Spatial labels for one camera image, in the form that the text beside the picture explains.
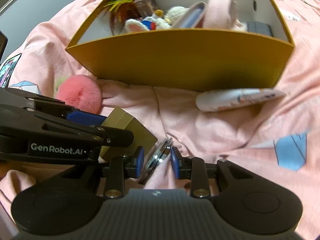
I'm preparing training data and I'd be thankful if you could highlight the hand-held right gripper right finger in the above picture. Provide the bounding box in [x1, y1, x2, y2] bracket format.
[170, 147, 247, 197]

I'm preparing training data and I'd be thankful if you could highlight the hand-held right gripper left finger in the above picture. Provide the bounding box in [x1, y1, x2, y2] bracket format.
[59, 146, 145, 198]

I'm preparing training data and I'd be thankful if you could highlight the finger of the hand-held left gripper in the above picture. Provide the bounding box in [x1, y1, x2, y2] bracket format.
[0, 87, 107, 128]
[35, 115, 135, 148]

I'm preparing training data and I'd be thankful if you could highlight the round metal compact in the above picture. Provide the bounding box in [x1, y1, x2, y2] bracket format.
[137, 137, 174, 184]

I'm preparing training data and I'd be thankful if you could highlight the small gold box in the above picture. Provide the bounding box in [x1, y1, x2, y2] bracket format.
[99, 106, 158, 162]

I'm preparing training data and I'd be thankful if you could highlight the yellow cardboard box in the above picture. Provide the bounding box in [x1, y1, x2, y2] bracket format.
[65, 0, 296, 92]

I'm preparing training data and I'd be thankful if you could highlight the hamster plush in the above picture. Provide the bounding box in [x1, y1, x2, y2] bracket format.
[124, 9, 173, 33]

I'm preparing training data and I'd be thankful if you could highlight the red yellow feather toy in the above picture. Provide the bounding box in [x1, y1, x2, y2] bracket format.
[101, 0, 173, 34]

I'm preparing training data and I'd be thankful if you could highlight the small purple printed box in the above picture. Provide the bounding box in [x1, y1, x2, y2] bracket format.
[135, 0, 158, 17]

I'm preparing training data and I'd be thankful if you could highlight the white crochet doll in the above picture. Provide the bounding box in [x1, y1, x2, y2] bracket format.
[164, 6, 190, 28]

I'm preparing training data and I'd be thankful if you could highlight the pink fabric pouch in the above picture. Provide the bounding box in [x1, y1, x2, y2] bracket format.
[172, 0, 248, 32]

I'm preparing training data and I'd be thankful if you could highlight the small grey box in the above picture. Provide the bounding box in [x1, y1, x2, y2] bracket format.
[246, 21, 273, 37]

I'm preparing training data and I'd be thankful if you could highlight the pink fluffy pom-pom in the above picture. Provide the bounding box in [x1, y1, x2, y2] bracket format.
[55, 74, 103, 115]

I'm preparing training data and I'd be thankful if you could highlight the pink printed blanket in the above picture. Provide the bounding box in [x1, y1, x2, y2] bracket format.
[0, 0, 320, 240]

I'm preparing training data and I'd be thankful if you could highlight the smartphone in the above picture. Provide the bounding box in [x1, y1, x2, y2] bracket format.
[0, 53, 22, 88]

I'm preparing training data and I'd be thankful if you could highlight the white pink lotion tube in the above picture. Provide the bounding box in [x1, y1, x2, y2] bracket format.
[196, 88, 287, 112]

